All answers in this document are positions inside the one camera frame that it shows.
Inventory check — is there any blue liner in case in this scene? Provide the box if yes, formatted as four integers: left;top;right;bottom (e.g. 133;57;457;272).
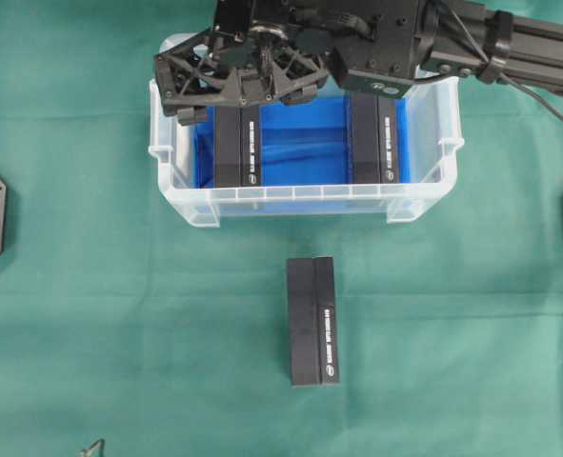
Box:
192;92;413;213

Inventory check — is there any black camera box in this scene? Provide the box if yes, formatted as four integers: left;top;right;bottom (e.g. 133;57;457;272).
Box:
348;93;400;184
286;257;340;387
214;106;262;189

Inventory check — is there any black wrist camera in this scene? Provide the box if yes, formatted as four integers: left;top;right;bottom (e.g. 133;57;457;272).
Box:
326;48;412;99

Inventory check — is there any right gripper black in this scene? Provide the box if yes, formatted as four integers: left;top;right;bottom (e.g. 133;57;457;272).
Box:
153;1;429;125

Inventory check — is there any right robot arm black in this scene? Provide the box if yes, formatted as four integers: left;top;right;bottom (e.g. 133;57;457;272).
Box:
153;1;563;125

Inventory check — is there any black cable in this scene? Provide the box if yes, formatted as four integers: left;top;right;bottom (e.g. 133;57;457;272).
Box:
447;0;563;129

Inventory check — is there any clear plastic storage case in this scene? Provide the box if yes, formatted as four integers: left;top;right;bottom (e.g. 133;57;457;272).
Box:
148;77;464;228

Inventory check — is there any small metal bracket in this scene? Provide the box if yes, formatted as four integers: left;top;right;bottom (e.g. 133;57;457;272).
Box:
78;438;106;457

